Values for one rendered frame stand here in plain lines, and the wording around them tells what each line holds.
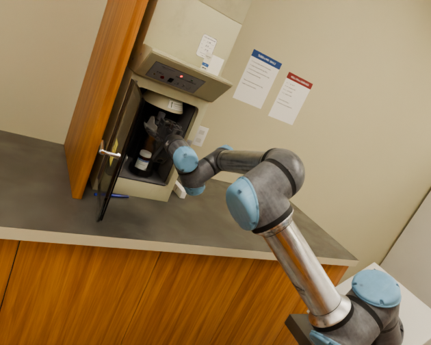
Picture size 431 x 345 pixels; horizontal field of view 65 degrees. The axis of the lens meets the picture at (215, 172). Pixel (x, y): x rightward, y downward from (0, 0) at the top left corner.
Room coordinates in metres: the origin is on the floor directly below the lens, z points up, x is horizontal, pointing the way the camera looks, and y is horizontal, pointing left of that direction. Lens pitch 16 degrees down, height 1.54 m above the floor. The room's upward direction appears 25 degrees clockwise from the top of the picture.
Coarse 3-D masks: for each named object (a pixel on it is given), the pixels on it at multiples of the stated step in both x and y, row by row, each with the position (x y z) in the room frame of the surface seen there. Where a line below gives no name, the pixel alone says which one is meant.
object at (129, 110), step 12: (132, 84) 1.12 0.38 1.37; (132, 96) 1.03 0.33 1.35; (132, 108) 0.95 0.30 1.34; (120, 120) 1.09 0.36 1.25; (132, 120) 0.88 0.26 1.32; (120, 132) 1.01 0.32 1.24; (120, 144) 0.93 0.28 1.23; (108, 156) 1.09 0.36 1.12; (120, 156) 0.87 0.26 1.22; (108, 168) 1.00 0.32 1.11; (108, 180) 0.92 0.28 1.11; (108, 192) 0.87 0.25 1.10; (96, 204) 0.98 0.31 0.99; (96, 216) 0.90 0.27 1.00
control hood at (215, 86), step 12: (144, 48) 1.13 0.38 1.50; (144, 60) 1.10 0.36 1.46; (156, 60) 1.10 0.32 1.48; (168, 60) 1.10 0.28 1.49; (180, 60) 1.12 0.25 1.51; (144, 72) 1.14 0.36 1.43; (192, 72) 1.16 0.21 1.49; (204, 72) 1.17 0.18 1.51; (168, 84) 1.20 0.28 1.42; (204, 84) 1.22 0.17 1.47; (216, 84) 1.23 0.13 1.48; (228, 84) 1.23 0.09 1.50; (204, 96) 1.28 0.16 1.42; (216, 96) 1.28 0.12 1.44
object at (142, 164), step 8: (144, 120) 1.29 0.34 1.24; (144, 128) 1.29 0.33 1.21; (144, 136) 1.27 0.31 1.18; (144, 144) 1.27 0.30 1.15; (152, 144) 1.27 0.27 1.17; (160, 144) 1.30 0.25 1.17; (136, 152) 1.28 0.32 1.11; (144, 152) 1.27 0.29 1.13; (152, 152) 1.28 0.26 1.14; (136, 160) 1.27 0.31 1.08; (144, 160) 1.27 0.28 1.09; (152, 160) 1.29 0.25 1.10; (144, 168) 1.27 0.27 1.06; (152, 168) 1.30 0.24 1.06
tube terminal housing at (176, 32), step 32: (160, 0) 1.16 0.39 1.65; (192, 0) 1.22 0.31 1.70; (160, 32) 1.18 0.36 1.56; (192, 32) 1.24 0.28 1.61; (224, 32) 1.31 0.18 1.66; (128, 64) 1.23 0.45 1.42; (224, 64) 1.34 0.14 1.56; (192, 96) 1.29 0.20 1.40; (192, 128) 1.32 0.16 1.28; (96, 160) 1.22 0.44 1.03; (128, 192) 1.24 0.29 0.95; (160, 192) 1.31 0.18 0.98
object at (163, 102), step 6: (150, 90) 1.29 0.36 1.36; (144, 96) 1.29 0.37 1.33; (150, 96) 1.27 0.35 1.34; (156, 96) 1.27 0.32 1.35; (162, 96) 1.27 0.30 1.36; (150, 102) 1.26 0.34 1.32; (156, 102) 1.26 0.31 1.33; (162, 102) 1.26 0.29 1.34; (168, 102) 1.27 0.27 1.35; (174, 102) 1.29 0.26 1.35; (180, 102) 1.32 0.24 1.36; (162, 108) 1.26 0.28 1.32; (168, 108) 1.27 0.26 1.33; (174, 108) 1.29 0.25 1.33; (180, 108) 1.32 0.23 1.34
